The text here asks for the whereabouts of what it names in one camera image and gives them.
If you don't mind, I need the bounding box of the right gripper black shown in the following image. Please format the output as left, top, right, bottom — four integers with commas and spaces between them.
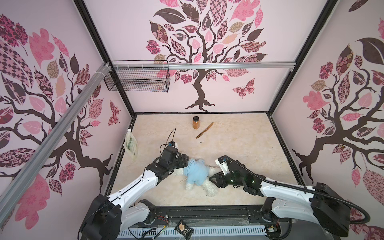
207, 169, 245, 189

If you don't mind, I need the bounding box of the white teddy bear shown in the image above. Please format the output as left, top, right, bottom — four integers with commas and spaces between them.
174, 164, 219, 197

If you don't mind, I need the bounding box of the light blue bear hoodie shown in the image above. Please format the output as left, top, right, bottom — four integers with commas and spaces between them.
183, 159, 210, 186

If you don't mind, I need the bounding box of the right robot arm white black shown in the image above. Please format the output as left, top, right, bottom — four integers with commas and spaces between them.
209, 162, 351, 238

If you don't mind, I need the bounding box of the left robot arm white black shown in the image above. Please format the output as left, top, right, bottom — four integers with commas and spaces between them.
78, 146, 189, 240

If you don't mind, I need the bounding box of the white green refill pouch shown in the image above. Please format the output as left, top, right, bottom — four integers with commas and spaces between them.
123, 129, 138, 160

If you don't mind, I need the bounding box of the amber spice jar black lid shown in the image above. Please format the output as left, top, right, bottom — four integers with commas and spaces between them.
193, 116, 200, 130

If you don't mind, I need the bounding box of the wooden knife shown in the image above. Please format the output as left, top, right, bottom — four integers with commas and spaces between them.
196, 122, 214, 139

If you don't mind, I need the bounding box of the small black brown packet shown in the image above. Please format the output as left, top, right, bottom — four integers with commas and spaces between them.
175, 220, 194, 240

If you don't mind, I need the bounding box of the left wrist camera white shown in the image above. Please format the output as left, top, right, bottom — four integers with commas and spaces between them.
168, 141, 178, 148

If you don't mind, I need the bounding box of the left camera black cable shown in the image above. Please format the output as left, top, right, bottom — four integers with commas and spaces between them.
158, 128, 178, 154

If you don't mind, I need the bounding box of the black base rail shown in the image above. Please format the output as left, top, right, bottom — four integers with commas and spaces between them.
135, 205, 289, 227

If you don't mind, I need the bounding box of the white slotted cable duct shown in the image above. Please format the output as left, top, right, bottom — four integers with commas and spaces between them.
117, 226, 267, 240

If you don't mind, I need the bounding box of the black wire basket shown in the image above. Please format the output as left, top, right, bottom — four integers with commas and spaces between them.
104, 60, 171, 93

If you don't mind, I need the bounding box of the rear aluminium rail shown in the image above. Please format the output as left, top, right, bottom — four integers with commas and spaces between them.
113, 62, 296, 70

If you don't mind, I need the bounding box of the aluminium rail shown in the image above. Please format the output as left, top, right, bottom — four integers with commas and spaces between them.
1, 63, 111, 224
113, 62, 296, 70

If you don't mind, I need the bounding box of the black corrugated cable hose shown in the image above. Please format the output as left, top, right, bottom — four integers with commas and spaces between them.
223, 155, 371, 225

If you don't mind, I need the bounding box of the left aluminium rail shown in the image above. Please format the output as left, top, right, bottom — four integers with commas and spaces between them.
1, 63, 111, 224

